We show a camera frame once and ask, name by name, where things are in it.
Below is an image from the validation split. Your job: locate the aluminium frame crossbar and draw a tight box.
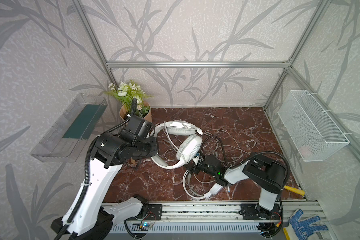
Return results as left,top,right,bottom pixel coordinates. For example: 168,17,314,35
106,61,290,68

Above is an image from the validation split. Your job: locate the peach flower pot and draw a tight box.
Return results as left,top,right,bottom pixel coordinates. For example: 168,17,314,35
120,101,153,123

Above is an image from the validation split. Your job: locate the white cable of headphones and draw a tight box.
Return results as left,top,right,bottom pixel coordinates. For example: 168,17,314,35
197,128,253,169
161,121,199,163

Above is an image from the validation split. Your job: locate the white headphones pair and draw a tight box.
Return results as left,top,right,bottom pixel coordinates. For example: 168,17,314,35
182,171,223,200
150,119,204,170

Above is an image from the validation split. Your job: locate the white wire mesh basket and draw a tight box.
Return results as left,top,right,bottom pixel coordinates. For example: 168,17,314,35
278,90,350,162

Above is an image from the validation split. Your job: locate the artificial green white plant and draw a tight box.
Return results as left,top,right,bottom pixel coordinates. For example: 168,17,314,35
106,80,153,118

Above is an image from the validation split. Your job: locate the clear plastic wall shelf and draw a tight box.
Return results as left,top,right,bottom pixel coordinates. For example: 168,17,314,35
30,94,108,163

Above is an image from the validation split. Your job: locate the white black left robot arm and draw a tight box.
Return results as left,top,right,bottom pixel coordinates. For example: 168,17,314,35
51,99,158,240

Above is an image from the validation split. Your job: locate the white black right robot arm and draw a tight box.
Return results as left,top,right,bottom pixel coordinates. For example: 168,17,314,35
177,134,290,212

